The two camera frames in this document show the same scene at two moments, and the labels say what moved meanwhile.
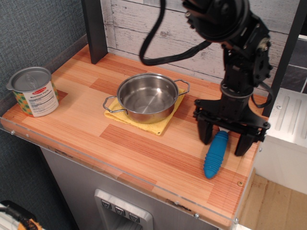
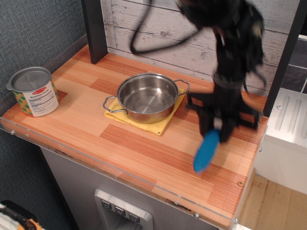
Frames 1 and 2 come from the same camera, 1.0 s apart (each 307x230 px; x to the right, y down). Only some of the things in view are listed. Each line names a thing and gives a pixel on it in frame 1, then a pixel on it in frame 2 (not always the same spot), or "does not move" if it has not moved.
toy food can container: (34, 92) does not move
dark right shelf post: (278, 84) does not move
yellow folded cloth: (114, 111) does not move
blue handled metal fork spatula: (214, 157) to (208, 146)
